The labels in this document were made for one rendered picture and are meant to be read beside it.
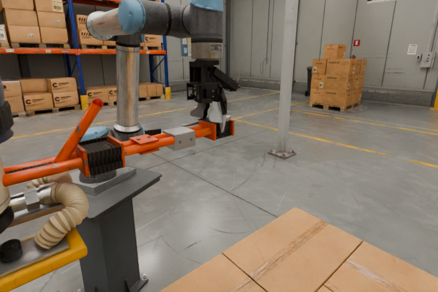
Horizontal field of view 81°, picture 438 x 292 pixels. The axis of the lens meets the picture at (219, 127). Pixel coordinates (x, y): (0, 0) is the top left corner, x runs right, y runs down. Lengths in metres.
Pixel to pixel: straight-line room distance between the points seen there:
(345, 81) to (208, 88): 6.88
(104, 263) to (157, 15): 1.35
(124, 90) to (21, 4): 6.58
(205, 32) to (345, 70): 6.88
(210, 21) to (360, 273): 1.17
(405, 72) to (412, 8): 1.84
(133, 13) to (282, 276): 1.12
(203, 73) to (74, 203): 0.44
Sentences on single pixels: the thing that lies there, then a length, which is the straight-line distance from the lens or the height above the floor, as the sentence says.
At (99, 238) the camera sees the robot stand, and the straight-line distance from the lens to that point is 1.63.
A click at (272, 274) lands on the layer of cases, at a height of 0.54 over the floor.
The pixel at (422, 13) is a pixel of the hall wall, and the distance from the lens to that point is 9.95.
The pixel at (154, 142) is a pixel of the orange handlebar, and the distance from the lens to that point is 0.66.
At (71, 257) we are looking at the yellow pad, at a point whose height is 1.10.
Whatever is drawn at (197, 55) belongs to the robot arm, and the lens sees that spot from 0.73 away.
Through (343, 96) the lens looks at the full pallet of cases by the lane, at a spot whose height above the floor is 0.40.
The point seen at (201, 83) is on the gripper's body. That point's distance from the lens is 0.73.
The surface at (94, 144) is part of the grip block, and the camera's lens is 0.66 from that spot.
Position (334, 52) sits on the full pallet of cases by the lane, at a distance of 8.27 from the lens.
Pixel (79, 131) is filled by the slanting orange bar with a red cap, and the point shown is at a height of 1.29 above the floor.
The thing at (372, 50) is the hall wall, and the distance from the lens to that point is 10.14.
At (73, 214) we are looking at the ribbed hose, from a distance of 0.55.
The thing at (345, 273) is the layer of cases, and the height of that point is 0.54.
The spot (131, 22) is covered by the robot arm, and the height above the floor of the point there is 1.52.
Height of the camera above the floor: 1.44
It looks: 16 degrees down
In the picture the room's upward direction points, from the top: straight up
